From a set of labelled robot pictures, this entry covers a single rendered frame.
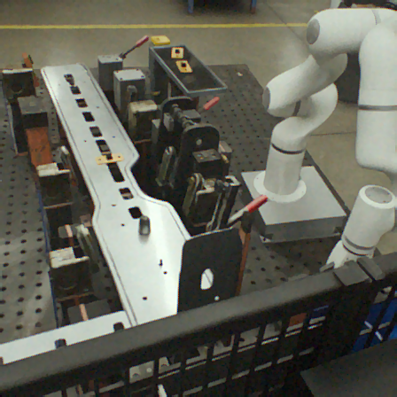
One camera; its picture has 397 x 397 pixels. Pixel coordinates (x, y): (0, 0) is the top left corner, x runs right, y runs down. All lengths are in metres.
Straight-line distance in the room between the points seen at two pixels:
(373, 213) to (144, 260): 0.54
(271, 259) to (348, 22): 0.80
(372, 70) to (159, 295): 0.67
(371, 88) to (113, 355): 0.90
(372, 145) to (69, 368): 0.92
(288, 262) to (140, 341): 1.33
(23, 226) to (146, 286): 0.74
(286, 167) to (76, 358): 1.40
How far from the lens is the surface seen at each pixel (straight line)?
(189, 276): 0.85
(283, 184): 1.77
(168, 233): 1.29
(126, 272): 1.20
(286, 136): 1.67
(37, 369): 0.39
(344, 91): 4.41
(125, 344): 0.40
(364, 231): 1.24
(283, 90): 1.56
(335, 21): 1.27
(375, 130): 1.17
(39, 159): 1.86
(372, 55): 1.17
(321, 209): 1.80
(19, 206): 1.89
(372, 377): 0.57
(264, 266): 1.67
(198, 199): 1.33
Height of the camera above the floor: 1.87
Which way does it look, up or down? 39 degrees down
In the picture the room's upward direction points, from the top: 6 degrees clockwise
